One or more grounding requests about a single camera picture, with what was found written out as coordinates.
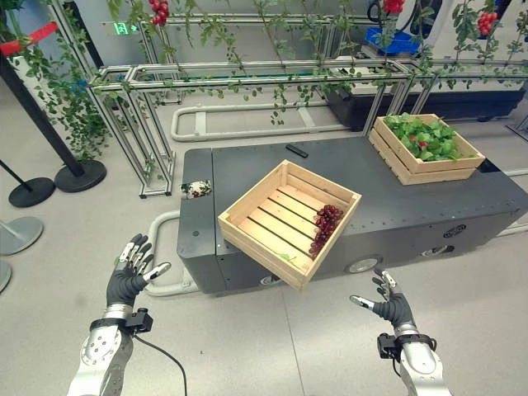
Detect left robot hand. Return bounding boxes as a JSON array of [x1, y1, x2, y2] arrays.
[[106, 233, 172, 309]]

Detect black round stanchion base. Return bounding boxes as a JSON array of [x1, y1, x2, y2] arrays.
[[0, 159, 57, 209]]

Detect green exit sign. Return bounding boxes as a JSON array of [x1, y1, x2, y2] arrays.
[[112, 21, 139, 37]]

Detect black stanchion post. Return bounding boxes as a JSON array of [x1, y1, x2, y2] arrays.
[[0, 51, 108, 194]]

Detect wooden crate with leaves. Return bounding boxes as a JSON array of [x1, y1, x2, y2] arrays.
[[368, 113, 487, 186]]

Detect dark grey mobile platform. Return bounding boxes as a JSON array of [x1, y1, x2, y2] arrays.
[[176, 134, 528, 296]]

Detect aluminium profile frame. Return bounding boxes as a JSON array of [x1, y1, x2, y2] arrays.
[[53, 0, 528, 200]]

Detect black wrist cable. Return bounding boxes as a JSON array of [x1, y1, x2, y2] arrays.
[[134, 334, 189, 396]]

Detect blue plastic bin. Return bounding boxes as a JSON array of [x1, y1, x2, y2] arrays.
[[364, 26, 421, 56]]

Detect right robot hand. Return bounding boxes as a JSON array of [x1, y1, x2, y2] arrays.
[[349, 267, 416, 329]]

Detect green leafy foliage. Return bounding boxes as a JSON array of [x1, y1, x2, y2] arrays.
[[383, 111, 476, 163]]

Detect empty slatted wooden crate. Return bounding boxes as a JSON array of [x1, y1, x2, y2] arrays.
[[217, 159, 363, 292]]

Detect grey floor bumper loop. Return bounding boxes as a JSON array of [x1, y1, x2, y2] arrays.
[[142, 210, 199, 296]]

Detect red barrier belt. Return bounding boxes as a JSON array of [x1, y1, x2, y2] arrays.
[[0, 21, 59, 57]]

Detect floral patterned cloth roll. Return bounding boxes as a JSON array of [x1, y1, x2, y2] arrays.
[[180, 179, 212, 200]]

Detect grey round stanchion base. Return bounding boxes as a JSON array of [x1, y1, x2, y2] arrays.
[[0, 216, 45, 257]]

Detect dark red grape bunch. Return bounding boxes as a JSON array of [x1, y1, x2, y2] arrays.
[[309, 204, 345, 256]]

